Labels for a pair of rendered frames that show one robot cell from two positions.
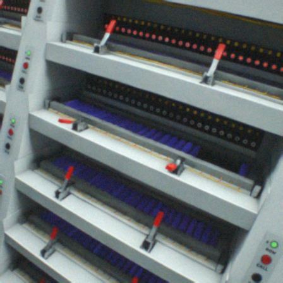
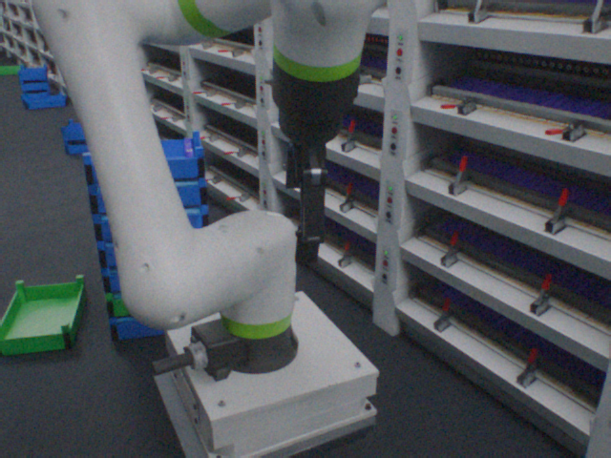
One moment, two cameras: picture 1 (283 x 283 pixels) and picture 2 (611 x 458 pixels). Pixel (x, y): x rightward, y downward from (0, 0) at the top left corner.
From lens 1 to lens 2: 0.78 m
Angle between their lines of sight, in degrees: 37
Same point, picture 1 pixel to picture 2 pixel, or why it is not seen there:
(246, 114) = not seen: outside the picture
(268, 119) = not seen: outside the picture
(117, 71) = (495, 39)
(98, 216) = (498, 207)
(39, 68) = (414, 52)
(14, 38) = (382, 23)
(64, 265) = (468, 273)
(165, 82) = (545, 41)
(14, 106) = (394, 100)
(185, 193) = (581, 159)
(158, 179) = (552, 150)
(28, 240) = (427, 252)
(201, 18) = not seen: outside the picture
